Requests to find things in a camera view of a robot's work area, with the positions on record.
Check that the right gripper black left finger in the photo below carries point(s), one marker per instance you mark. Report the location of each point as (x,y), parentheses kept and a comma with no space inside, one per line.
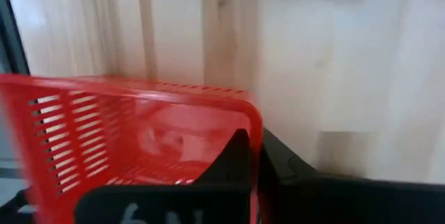
(226,168)

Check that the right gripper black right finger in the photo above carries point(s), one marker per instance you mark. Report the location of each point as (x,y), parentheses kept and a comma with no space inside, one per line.
(295,189)

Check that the red plastic slotted basket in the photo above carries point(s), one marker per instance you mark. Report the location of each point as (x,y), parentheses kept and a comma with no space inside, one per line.
(156,112)

